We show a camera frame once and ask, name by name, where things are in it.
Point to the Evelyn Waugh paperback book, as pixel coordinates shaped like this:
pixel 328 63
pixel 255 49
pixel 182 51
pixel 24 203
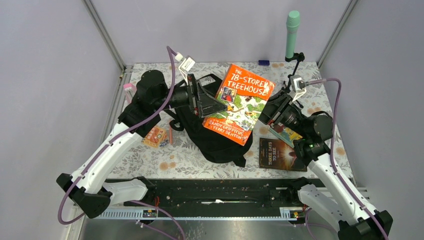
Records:
pixel 285 134

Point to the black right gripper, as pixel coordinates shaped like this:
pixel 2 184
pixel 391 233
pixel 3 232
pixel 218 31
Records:
pixel 276 108

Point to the black student backpack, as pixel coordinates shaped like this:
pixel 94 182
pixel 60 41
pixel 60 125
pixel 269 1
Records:
pixel 214 147

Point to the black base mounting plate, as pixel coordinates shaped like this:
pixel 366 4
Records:
pixel 212 199

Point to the orange and white thick book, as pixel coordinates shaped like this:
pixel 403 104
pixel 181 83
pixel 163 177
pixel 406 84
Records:
pixel 244 95

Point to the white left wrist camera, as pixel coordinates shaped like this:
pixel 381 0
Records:
pixel 185 64

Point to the mint green microphone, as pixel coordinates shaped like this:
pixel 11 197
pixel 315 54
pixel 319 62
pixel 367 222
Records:
pixel 292 26

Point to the Three Days To See book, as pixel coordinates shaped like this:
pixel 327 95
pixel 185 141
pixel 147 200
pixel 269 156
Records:
pixel 278 155

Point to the small blue box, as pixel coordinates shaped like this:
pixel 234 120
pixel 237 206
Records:
pixel 263 62

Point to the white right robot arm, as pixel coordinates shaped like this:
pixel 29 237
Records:
pixel 350 214

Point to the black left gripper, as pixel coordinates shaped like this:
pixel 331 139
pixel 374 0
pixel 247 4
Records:
pixel 201 101

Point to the pink metronome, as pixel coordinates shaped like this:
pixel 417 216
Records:
pixel 130 91

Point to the small orange notebook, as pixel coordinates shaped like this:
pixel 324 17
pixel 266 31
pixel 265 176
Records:
pixel 157 137

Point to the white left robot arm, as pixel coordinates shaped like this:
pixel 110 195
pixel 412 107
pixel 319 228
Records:
pixel 87 186

